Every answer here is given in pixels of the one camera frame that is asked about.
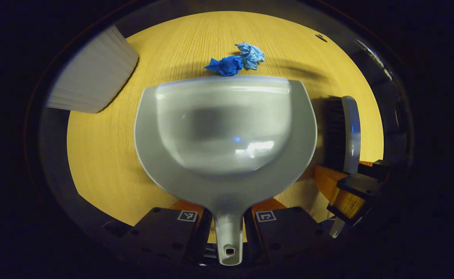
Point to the small white broom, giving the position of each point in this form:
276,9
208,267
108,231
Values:
351,131

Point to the dark blue paper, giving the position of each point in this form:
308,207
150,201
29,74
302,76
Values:
227,65

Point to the white dustpan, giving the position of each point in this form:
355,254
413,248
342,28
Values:
227,128

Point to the light blue paper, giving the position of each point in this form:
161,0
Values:
252,54

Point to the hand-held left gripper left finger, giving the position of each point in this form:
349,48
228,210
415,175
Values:
161,232

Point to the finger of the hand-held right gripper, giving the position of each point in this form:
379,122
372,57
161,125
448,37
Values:
378,168
360,184

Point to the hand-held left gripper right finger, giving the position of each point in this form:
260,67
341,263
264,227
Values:
289,232

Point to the white garbage bin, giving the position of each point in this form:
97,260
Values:
91,73

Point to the wooden desktop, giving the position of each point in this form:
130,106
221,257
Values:
107,155

